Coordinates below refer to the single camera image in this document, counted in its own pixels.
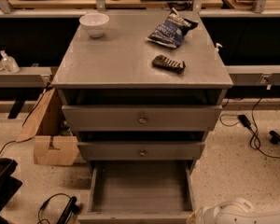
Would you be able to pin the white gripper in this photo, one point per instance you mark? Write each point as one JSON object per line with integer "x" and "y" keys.
{"x": 200, "y": 216}

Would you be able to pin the grey bottom drawer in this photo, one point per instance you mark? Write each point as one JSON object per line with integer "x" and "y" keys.
{"x": 140, "y": 192}

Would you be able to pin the grey drawer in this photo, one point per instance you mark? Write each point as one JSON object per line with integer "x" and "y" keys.
{"x": 140, "y": 150}
{"x": 140, "y": 192}
{"x": 90, "y": 118}

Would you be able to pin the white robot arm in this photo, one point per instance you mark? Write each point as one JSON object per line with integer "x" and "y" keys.
{"x": 236, "y": 211}

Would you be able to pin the grey middle drawer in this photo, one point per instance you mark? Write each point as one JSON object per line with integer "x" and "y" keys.
{"x": 140, "y": 150}

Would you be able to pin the grey wooden drawer cabinet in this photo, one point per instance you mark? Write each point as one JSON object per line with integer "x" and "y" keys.
{"x": 116, "y": 69}

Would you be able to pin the grey top drawer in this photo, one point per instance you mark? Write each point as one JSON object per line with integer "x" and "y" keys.
{"x": 90, "y": 118}

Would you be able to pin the black chair base leg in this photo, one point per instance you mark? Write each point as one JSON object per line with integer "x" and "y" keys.
{"x": 275, "y": 137}

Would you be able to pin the dark striped snack bar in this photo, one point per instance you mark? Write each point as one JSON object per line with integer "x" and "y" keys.
{"x": 165, "y": 63}

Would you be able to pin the white pump bottle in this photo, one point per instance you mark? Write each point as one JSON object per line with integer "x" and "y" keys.
{"x": 218, "y": 47}

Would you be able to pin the open cardboard box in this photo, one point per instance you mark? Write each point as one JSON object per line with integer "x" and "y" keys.
{"x": 44, "y": 126}

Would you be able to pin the blue chip bag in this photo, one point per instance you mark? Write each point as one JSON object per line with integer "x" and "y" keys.
{"x": 172, "y": 31}

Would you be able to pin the white ceramic bowl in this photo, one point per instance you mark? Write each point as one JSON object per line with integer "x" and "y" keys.
{"x": 94, "y": 23}

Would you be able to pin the black power adapter with cable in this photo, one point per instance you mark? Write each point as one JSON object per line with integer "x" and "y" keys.
{"x": 252, "y": 126}

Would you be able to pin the black headphones with cable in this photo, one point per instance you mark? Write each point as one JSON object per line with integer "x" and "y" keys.
{"x": 70, "y": 209}

